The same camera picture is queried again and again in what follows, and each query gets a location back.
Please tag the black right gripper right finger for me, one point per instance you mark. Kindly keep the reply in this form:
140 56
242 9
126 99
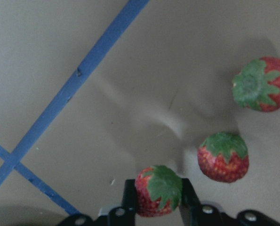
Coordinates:
194 213

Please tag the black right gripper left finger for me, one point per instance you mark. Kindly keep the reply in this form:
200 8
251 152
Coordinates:
118 215

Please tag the red strawberry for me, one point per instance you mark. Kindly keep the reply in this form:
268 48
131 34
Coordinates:
159 191
257 85
223 157

